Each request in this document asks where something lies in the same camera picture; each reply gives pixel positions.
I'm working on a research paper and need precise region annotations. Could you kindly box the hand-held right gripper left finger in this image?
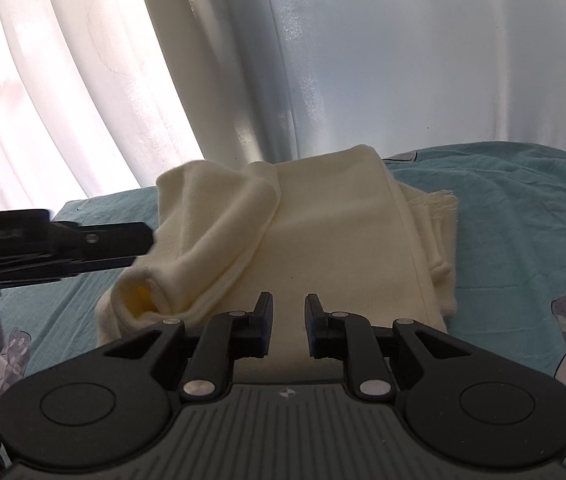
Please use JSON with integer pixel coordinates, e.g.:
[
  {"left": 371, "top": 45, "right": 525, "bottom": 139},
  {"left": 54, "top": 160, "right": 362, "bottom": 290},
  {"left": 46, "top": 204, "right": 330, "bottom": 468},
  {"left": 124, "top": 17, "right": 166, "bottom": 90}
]
[{"left": 104, "top": 291, "right": 275, "bottom": 402}]

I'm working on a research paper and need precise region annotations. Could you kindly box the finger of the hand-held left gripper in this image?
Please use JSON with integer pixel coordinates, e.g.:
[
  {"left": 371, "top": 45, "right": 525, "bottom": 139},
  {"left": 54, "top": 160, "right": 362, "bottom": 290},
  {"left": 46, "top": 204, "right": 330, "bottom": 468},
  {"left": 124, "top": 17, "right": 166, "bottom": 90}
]
[
  {"left": 0, "top": 254, "right": 138, "bottom": 290},
  {"left": 49, "top": 221, "right": 155, "bottom": 258}
]

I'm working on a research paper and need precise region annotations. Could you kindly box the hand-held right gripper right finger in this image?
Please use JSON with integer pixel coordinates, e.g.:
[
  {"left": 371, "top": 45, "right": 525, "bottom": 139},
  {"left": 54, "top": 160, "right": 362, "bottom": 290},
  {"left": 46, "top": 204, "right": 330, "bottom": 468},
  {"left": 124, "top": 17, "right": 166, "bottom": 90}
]
[{"left": 304, "top": 293, "right": 470, "bottom": 403}]

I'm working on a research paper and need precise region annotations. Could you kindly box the cream knit sweater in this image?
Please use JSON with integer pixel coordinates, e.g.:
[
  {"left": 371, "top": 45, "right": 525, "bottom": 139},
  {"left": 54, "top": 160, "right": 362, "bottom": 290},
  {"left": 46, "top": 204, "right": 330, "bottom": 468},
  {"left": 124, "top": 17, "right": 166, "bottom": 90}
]
[{"left": 95, "top": 144, "right": 460, "bottom": 386}]

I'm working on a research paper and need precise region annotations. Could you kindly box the white sheer curtain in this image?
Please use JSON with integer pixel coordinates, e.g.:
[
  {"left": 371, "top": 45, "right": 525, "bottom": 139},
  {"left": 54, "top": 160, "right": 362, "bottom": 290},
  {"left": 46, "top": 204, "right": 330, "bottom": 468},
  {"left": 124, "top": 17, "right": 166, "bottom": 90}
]
[{"left": 0, "top": 0, "right": 284, "bottom": 207}]

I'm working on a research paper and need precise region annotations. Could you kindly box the teal printed bed sheet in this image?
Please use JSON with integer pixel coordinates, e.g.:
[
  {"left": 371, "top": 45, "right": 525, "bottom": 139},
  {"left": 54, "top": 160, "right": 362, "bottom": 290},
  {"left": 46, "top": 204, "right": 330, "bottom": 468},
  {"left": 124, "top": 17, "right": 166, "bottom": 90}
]
[{"left": 0, "top": 144, "right": 566, "bottom": 466}]

